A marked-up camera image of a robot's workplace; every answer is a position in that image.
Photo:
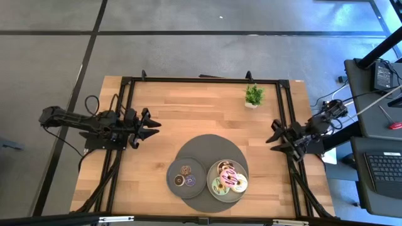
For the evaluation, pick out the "large blue-iced donut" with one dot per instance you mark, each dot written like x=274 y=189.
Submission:
x=215 y=188

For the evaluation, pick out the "small white-rimmed dark donut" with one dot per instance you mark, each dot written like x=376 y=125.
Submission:
x=176 y=183

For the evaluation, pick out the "large chocolate-iced donut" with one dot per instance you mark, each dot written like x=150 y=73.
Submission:
x=221 y=164

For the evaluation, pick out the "small purple-iced donut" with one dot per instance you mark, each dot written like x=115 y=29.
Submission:
x=193 y=183

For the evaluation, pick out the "black keyboard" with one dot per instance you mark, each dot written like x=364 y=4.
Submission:
x=386 y=172

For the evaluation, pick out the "dark grey desk with keyboard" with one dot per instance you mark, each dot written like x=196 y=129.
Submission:
x=359 y=188

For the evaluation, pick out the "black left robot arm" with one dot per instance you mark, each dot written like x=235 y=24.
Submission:
x=78 y=119

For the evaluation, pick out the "large pink-iced donut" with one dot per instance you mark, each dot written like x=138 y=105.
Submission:
x=226 y=182

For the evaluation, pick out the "small chocolate sprinkled donut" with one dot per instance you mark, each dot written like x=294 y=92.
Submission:
x=187 y=167

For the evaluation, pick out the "large grey round plate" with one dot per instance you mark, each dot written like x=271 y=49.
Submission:
x=232 y=196

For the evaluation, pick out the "black aluminium frame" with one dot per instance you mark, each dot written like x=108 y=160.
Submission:
x=204 y=80

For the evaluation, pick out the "black metal pole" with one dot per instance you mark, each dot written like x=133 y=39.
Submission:
x=380 y=47

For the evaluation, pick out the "green plant in white pot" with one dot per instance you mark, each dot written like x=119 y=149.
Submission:
x=253 y=95

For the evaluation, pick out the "grey floor object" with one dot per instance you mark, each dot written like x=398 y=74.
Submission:
x=11 y=145

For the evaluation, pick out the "white paper sheet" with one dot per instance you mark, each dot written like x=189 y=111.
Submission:
x=329 y=157

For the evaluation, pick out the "black power adapter box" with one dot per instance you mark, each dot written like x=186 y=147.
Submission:
x=383 y=77

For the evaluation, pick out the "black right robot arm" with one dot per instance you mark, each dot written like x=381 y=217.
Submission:
x=317 y=125

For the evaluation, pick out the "small grey round plate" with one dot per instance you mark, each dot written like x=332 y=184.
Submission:
x=172 y=169

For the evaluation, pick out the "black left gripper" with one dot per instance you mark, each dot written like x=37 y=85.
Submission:
x=135 y=125

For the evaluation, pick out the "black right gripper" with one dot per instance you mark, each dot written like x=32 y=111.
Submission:
x=295 y=141

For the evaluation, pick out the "large yellow white-iced donut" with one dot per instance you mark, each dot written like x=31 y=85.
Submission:
x=243 y=185

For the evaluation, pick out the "round dark grey placemat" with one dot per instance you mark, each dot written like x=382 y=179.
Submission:
x=207 y=147

